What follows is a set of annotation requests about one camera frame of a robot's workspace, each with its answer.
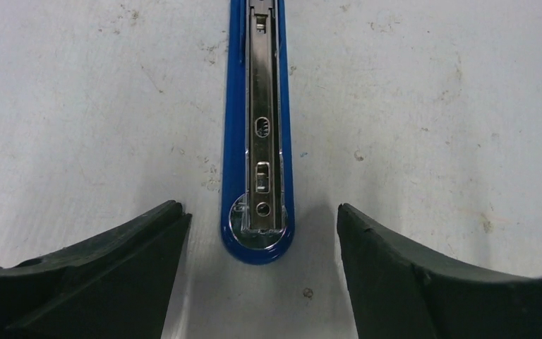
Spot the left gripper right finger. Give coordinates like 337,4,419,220
337,203,542,338

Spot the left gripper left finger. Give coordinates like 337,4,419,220
0,201,192,338

